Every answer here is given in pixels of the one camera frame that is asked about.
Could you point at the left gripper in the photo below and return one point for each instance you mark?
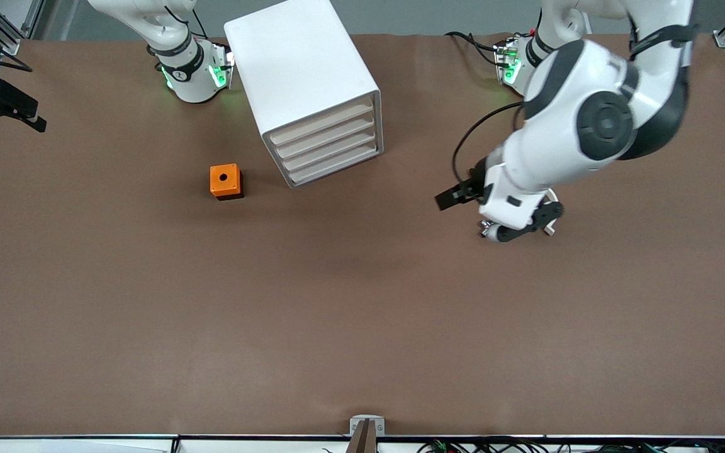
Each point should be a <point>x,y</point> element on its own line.
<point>474,186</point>

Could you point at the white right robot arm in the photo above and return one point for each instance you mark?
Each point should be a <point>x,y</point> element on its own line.
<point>189,78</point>

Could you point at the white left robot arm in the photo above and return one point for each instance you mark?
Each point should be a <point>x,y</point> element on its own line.
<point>564,145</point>

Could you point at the orange button box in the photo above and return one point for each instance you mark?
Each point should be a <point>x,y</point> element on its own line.
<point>216,182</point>

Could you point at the chrome metal pipe fitting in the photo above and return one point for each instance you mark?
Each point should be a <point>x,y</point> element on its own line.
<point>485,230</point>

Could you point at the white curved plastic clamp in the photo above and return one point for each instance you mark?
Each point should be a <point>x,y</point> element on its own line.
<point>550,231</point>

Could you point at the grey metal bracket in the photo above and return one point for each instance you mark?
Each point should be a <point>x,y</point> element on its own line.
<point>356,425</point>

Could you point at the brown post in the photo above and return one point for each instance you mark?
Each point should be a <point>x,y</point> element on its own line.
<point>365,441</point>

